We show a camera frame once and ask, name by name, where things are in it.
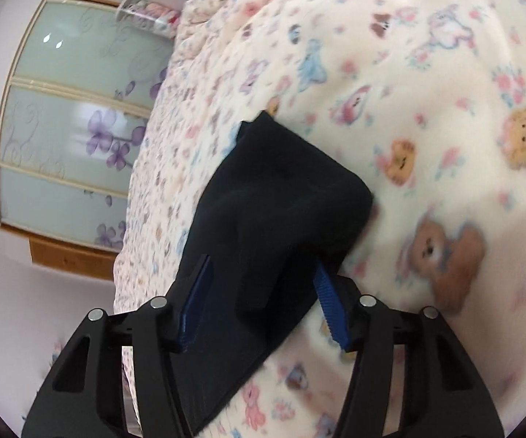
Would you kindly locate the dark navy pants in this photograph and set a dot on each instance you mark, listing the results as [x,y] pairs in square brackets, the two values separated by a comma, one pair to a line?
[272,219]

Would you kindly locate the frosted glass wardrobe door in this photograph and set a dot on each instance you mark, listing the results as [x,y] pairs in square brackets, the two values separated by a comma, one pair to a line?
[66,118]

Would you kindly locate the small floral print bedsheet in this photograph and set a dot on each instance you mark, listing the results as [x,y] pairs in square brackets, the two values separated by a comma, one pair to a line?
[176,200]

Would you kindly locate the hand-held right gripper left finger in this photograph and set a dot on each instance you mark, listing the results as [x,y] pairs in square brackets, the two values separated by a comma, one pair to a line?
[195,303]

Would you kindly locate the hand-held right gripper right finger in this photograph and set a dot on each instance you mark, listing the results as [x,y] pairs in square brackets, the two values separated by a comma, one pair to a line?
[331,310]

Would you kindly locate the clear plastic bag with items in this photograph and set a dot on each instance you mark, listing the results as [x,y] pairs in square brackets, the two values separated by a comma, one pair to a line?
[148,16]

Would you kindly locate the bear print fleece blanket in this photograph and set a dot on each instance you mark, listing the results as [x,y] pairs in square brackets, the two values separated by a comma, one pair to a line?
[404,169]

